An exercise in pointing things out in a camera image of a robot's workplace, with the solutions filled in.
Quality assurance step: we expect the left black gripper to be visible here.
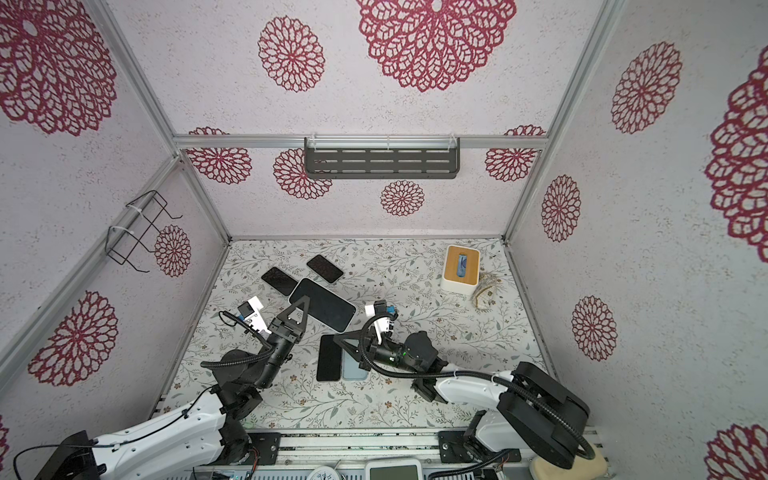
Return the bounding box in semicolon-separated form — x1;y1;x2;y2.
256;297;311;391

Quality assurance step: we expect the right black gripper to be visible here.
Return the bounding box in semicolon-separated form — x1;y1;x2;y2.
339;328;424;379

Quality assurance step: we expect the black phone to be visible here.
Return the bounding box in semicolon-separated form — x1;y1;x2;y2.
261;267;298;297
307;254;344;284
289;278;356;333

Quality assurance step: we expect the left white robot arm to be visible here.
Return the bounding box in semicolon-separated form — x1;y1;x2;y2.
37;296;310;479

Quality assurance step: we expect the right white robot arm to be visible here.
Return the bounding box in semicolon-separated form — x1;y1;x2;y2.
333;330;596;469

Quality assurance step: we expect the white wooden-top tissue box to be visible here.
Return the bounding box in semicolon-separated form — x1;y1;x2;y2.
440;245;480;295

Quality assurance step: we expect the white round timer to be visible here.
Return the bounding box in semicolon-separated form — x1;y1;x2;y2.
307;465;342;480

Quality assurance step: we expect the white display device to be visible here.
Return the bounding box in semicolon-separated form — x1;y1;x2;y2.
364;458;424;480

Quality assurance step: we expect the beige sponge block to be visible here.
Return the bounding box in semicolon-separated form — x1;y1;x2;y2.
529;451;608;480

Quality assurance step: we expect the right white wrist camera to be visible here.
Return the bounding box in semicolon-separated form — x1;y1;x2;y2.
364;300;398;345

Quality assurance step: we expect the left black corrugated cable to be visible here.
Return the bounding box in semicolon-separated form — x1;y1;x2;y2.
13;310;283;480

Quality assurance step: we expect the black corrugated cable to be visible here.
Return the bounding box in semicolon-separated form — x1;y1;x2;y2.
358;314;596;480
13;310;283;480

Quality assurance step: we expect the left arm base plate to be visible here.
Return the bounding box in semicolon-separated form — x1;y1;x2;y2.
244;432;282;466

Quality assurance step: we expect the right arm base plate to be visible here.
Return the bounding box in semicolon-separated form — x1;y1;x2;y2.
437;430;499;464

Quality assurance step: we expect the grey wall shelf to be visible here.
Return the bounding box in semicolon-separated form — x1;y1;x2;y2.
303;137;461;180

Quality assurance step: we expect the black wire wall rack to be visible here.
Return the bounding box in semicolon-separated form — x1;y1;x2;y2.
103;189;182;274

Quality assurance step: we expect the right black corrugated cable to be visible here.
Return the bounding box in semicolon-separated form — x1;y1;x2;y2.
358;314;596;480

